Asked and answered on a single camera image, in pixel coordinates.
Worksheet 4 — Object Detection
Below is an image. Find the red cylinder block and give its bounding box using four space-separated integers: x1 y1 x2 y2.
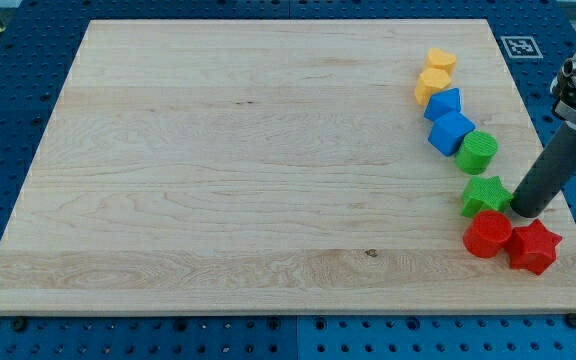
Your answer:
463 210 512 258

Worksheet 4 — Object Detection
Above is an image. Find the red star block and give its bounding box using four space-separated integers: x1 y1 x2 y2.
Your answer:
504 219 563 275

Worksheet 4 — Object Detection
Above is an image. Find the green star block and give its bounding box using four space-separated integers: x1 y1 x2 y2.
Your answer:
461 176 513 218

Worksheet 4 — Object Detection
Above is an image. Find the wooden board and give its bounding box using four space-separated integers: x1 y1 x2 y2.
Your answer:
0 19 576 317

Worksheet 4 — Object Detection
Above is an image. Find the blue cube block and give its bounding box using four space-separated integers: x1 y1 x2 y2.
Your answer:
428 111 476 156

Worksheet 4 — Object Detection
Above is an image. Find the blue pentagon block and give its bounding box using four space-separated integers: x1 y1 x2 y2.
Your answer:
424 88 462 121

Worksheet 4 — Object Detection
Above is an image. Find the yellow hexagon block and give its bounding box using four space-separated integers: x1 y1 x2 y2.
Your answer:
414 68 452 106

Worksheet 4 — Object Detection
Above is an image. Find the green cylinder block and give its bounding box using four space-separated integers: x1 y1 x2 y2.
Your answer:
455 131 498 175

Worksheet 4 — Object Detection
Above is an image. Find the yellow heart block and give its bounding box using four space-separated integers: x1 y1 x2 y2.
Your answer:
424 47 457 75

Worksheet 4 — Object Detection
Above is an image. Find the white fiducial marker tag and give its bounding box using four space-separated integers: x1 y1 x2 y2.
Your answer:
500 35 543 59

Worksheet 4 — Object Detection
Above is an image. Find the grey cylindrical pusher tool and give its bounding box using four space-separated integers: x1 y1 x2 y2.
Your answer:
511 121 576 218

